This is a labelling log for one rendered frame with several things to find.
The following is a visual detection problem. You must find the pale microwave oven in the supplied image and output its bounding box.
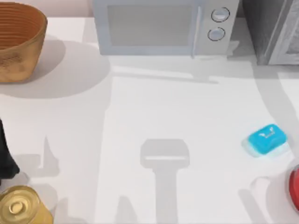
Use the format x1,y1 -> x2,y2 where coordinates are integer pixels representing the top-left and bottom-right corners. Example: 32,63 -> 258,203
90,0 -> 241,59

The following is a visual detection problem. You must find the microwave knob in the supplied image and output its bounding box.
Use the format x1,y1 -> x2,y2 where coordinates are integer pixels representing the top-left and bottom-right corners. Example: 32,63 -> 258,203
207,26 -> 226,42
211,7 -> 231,23

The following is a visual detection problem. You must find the blue soap bar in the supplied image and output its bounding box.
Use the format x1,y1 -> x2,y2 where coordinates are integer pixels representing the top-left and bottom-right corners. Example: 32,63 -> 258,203
241,123 -> 289,158

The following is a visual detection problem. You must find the brown wicker basket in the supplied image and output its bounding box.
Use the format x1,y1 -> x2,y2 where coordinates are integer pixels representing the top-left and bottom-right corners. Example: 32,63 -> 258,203
0,4 -> 49,83

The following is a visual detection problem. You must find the grey cabinet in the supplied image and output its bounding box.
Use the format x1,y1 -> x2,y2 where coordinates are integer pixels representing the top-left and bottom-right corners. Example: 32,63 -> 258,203
241,0 -> 299,66

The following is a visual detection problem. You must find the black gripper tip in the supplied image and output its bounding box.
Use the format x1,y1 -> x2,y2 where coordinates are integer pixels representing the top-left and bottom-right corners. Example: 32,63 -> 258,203
0,119 -> 21,186

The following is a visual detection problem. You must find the gold can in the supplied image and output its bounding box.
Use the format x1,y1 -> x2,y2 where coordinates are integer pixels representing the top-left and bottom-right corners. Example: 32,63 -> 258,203
0,185 -> 54,224

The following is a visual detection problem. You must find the red cup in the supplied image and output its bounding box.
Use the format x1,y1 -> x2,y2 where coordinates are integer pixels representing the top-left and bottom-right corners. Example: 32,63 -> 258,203
288,164 -> 299,209

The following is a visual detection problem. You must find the microwave door handle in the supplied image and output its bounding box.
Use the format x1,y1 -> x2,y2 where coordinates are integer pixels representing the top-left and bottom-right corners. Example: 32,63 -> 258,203
191,6 -> 202,59

